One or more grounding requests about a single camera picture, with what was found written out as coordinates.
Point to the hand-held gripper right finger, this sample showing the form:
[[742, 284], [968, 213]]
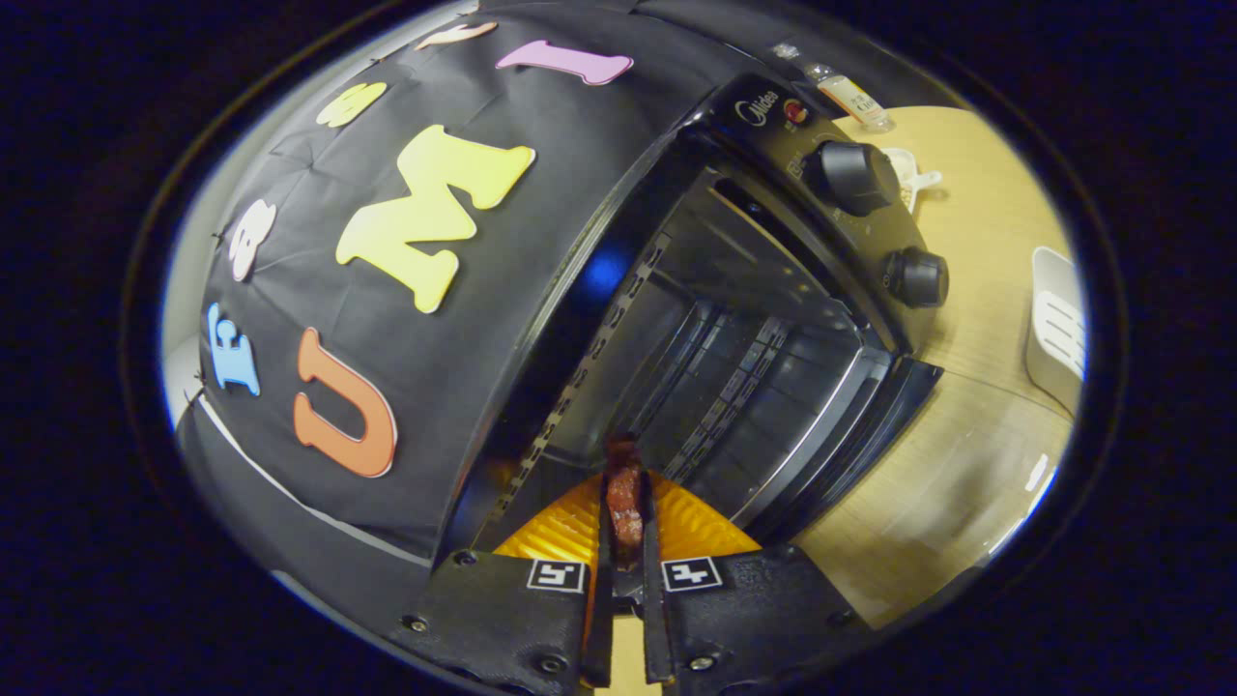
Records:
[[754, 619]]

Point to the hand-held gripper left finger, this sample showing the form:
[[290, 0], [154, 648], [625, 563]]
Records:
[[503, 619]]

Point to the brown meat piece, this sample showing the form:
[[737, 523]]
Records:
[[624, 498]]

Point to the black toaster oven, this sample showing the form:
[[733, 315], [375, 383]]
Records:
[[855, 242]]

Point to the white rectangular tray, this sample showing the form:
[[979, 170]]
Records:
[[1053, 329]]

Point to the white divided dish with seeds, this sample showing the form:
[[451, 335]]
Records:
[[904, 179]]

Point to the clear glass bottle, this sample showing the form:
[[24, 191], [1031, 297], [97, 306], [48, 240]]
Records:
[[850, 97]]

